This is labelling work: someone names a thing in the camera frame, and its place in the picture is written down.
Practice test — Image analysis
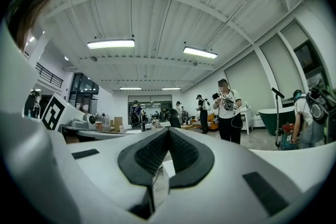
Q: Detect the black stick vacuum cleaner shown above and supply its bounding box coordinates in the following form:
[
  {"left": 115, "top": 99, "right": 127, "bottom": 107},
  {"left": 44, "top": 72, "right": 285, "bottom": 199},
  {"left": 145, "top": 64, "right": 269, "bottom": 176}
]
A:
[{"left": 271, "top": 87, "right": 287, "bottom": 144}]

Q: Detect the red bag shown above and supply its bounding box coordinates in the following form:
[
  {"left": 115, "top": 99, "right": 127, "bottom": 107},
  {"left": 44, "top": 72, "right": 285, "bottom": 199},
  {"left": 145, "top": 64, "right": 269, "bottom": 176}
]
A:
[{"left": 281, "top": 122, "right": 296, "bottom": 137}]

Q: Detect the black metal railing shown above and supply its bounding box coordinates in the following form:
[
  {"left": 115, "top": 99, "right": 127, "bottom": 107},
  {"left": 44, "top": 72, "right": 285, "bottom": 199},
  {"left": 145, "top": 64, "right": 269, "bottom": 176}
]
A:
[{"left": 35, "top": 61, "right": 64, "bottom": 89}]

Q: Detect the cardboard box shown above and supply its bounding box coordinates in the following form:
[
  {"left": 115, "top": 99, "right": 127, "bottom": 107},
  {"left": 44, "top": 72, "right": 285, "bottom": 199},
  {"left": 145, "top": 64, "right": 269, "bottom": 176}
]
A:
[{"left": 113, "top": 116, "right": 124, "bottom": 132}]

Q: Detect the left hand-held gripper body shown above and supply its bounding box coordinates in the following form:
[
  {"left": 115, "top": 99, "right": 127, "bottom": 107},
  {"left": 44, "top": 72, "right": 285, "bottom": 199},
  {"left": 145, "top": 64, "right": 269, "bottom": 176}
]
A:
[{"left": 40, "top": 92, "right": 97, "bottom": 137}]

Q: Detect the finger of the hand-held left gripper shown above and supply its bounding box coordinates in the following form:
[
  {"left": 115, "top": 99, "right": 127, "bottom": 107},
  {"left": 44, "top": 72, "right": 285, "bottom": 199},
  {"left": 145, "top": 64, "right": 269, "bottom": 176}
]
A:
[{"left": 76, "top": 128, "right": 144, "bottom": 140}]

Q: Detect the teal bag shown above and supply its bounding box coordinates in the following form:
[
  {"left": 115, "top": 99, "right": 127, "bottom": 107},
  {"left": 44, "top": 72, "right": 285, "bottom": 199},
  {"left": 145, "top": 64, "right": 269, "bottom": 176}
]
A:
[{"left": 278, "top": 133, "right": 300, "bottom": 151}]

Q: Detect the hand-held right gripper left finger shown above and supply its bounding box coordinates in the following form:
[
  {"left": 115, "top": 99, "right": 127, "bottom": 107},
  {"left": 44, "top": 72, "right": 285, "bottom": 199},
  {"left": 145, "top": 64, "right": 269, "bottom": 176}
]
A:
[{"left": 51, "top": 127, "right": 169, "bottom": 224}]

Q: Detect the orange sofa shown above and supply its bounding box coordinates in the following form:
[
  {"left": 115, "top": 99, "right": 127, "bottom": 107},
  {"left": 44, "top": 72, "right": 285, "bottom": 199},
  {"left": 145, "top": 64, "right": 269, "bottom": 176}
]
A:
[{"left": 191, "top": 112, "right": 219, "bottom": 131}]

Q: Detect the black office chair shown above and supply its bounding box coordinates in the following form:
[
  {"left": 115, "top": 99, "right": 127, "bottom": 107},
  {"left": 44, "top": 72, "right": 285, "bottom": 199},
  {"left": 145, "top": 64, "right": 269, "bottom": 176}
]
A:
[{"left": 167, "top": 108, "right": 182, "bottom": 129}]

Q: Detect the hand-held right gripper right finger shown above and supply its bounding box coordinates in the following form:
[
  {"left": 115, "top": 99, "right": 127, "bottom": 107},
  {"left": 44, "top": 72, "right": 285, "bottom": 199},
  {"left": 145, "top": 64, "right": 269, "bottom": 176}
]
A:
[{"left": 169, "top": 127, "right": 302, "bottom": 224}]

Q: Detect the white roller blind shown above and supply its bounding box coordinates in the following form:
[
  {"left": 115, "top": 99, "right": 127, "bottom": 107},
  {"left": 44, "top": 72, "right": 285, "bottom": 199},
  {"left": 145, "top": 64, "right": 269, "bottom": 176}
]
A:
[
  {"left": 259, "top": 34, "right": 306, "bottom": 103},
  {"left": 280, "top": 20, "right": 311, "bottom": 51},
  {"left": 224, "top": 51, "right": 274, "bottom": 114}
]

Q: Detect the dark green bathtub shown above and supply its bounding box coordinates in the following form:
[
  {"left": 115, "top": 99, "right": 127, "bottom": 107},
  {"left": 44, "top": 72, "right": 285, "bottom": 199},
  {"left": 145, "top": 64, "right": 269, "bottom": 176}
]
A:
[{"left": 258, "top": 106, "right": 297, "bottom": 137}]

